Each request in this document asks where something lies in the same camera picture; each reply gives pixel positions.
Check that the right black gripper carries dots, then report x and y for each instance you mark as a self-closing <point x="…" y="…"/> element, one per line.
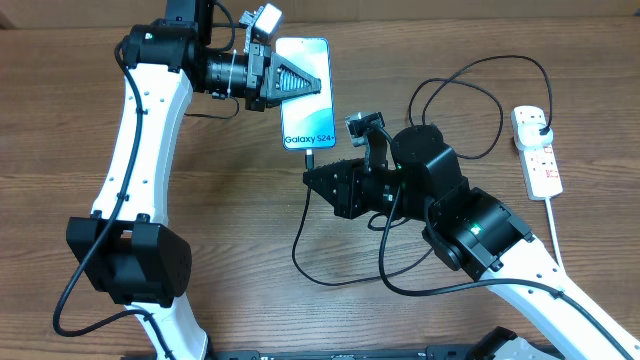
<point x="349" y="203"/>

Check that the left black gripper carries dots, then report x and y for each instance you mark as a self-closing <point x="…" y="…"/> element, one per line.
<point x="274" y="66"/>

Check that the blue Samsung Galaxy smartphone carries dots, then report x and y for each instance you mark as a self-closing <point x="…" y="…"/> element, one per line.
<point x="308" y="122"/>

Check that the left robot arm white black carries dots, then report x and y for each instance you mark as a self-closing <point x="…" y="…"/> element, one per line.
<point x="125" y="247"/>

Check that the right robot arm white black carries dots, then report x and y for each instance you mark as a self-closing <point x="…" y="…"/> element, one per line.
<point x="416" y="175"/>

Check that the white charger plug adapter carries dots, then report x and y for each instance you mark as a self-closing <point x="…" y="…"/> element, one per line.
<point x="532" y="136"/>

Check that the white power strip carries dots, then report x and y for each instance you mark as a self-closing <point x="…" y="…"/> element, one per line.
<point x="540" y="169"/>

